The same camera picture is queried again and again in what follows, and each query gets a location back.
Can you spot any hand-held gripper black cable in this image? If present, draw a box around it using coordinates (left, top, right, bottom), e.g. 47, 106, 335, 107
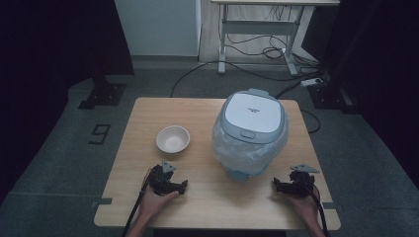
304, 179, 332, 237
122, 169, 153, 237

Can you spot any tangle of black cables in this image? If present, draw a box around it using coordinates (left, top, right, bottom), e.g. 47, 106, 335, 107
225, 6, 322, 72

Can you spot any long black floor cable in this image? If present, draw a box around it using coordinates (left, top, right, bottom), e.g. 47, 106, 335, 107
170, 59, 325, 99

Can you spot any black cable loop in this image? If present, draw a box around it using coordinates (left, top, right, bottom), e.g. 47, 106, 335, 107
299, 109, 321, 134

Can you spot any person's right hand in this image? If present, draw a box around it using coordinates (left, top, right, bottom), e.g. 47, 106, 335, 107
291, 187, 321, 220

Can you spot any right hand-held gripper black cable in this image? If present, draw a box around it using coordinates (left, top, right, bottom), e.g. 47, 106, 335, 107
304, 179, 332, 237

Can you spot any black stand base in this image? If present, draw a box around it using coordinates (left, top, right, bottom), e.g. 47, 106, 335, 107
307, 82, 360, 116
77, 75, 128, 111

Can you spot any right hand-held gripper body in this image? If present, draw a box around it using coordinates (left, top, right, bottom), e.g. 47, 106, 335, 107
286, 164, 320, 199

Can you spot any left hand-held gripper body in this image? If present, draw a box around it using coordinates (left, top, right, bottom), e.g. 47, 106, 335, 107
146, 160, 181, 198

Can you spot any white power strip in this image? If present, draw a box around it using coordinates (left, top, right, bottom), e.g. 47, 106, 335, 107
299, 77, 325, 88

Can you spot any left hand-held gripper black cable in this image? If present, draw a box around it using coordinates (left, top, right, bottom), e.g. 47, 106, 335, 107
122, 169, 153, 237

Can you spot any black curtain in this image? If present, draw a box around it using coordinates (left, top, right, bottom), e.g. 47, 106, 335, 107
0, 0, 135, 198
300, 0, 419, 189

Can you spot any white pedal bin grey lid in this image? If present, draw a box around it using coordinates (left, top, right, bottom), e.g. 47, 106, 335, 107
211, 87, 290, 183

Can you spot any small white bowl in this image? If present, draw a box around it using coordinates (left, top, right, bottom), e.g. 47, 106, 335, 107
155, 124, 192, 154

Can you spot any white metal frame desk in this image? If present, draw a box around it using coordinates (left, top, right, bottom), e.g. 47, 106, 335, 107
210, 0, 341, 77

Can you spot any person's left hand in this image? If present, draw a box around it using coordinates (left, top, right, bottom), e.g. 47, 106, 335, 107
139, 187, 181, 220

